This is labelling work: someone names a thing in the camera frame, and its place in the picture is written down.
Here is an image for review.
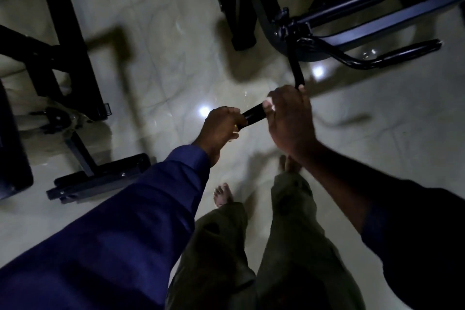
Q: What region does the person's right forearm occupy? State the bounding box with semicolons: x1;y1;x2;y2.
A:
297;140;400;234

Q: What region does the black machine maroon pad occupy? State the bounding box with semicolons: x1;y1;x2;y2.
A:
198;0;465;89

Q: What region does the person's left hand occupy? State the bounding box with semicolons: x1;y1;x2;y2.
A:
192;106;248;167

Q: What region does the person's right hand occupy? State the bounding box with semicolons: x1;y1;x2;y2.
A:
262;84;319;164

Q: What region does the black silver weight machine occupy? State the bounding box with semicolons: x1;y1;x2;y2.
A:
0;0;152;205

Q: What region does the person's blue shirt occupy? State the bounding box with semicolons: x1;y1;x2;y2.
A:
0;144;465;310

